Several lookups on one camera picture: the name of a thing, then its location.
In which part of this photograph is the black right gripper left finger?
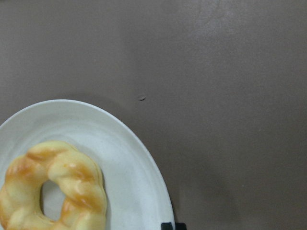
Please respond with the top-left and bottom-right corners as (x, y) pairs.
(161, 222), (173, 230)

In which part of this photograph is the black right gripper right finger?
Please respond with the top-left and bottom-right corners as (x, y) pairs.
(175, 223), (187, 230)

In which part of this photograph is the white round plate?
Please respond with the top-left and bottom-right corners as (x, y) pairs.
(0, 100), (175, 230)

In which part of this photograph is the twisted glazed donut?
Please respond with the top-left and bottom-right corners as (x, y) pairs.
(0, 141), (107, 230)

